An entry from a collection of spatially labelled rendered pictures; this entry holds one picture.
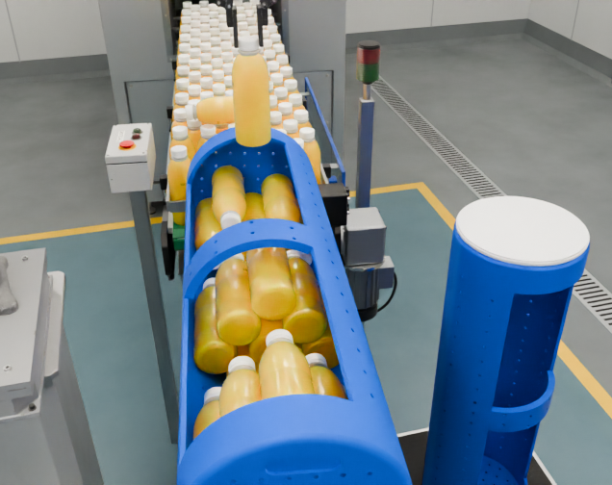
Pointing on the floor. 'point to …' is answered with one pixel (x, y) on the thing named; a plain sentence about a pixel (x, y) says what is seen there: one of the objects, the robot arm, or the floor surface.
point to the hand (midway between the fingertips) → (247, 27)
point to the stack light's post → (364, 152)
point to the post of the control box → (156, 308)
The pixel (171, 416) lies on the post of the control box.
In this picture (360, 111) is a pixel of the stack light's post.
